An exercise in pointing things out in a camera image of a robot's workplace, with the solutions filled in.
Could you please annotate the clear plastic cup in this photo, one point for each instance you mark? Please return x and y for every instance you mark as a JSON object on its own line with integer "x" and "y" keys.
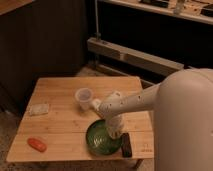
{"x": 84, "y": 97}

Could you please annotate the black rectangular remote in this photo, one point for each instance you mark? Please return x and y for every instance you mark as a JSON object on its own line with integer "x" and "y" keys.
{"x": 126, "y": 146}

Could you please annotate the orange carrot toy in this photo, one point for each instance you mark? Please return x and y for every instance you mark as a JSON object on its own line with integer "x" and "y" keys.
{"x": 37, "y": 144}

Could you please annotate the metal pole stand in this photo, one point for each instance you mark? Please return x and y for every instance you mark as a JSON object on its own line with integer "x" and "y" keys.
{"x": 98, "y": 35}

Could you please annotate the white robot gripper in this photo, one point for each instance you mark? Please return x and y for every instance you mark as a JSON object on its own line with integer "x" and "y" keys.
{"x": 114, "y": 126}

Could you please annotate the wooden shelf with items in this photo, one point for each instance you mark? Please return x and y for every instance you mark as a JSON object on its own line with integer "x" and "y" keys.
{"x": 184, "y": 9}

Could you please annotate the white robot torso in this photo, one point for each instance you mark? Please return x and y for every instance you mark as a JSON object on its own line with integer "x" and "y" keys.
{"x": 183, "y": 122}

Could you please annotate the green ceramic bowl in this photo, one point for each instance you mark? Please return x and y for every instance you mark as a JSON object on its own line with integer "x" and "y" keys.
{"x": 98, "y": 140}

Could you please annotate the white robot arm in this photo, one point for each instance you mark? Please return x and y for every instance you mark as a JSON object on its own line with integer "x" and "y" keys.
{"x": 112, "y": 107}

